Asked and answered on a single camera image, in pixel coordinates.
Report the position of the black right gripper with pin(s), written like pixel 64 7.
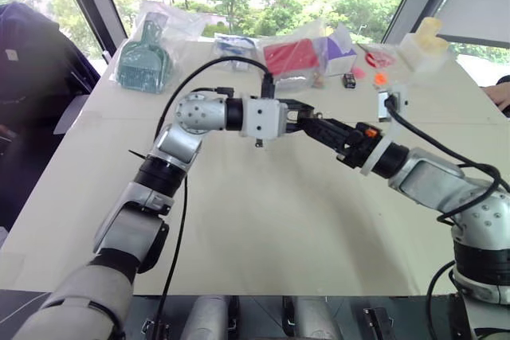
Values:
pixel 358 145

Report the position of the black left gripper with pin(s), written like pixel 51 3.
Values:
pixel 291 107

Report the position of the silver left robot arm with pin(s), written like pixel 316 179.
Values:
pixel 191 117

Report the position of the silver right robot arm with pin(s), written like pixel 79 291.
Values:
pixel 430 180

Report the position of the bystander bare hand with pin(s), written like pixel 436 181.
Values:
pixel 497 97

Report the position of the small black box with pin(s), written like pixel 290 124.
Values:
pixel 349 79

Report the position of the red flat package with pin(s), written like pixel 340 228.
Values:
pixel 291 57

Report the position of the white purple carton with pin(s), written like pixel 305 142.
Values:
pixel 338 55

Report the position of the small orange object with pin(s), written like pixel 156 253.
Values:
pixel 380 78

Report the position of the red item in clear bag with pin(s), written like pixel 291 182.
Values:
pixel 380 58

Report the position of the blue white packaged item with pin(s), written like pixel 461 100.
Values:
pixel 235 47

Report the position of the clear plastic bag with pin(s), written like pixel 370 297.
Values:
pixel 181 25

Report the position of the green plastic dustpan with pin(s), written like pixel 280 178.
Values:
pixel 141 61

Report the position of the grey rounded shape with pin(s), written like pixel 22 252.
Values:
pixel 209 318
pixel 315 318

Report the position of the dark blue chair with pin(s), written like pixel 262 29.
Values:
pixel 32 77

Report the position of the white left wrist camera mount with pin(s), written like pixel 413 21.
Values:
pixel 263 119

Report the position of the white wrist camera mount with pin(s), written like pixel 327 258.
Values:
pixel 263 119
pixel 374 157

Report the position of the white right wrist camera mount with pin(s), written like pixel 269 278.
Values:
pixel 374 157

